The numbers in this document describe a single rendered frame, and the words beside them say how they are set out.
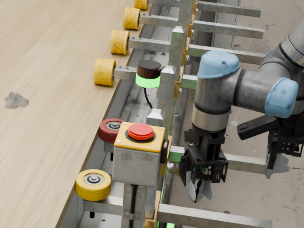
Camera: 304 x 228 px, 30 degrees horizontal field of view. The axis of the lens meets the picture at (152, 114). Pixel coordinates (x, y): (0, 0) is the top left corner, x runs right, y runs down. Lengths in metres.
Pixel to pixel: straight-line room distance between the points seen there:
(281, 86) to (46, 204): 0.55
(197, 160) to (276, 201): 1.74
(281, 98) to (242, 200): 1.80
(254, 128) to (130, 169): 0.65
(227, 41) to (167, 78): 2.71
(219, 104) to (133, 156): 0.32
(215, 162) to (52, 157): 0.42
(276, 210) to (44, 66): 1.46
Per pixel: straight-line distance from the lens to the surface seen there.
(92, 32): 2.14
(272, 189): 2.97
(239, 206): 2.80
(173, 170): 1.43
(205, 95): 1.11
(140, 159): 0.85
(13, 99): 1.60
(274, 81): 1.09
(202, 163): 1.16
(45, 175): 1.33
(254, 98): 1.08
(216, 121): 1.13
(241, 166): 1.52
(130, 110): 2.19
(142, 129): 0.86
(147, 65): 1.37
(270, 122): 1.45
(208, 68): 1.09
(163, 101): 1.39
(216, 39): 4.05
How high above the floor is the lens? 1.67
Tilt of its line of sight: 29 degrees down
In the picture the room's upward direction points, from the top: 6 degrees clockwise
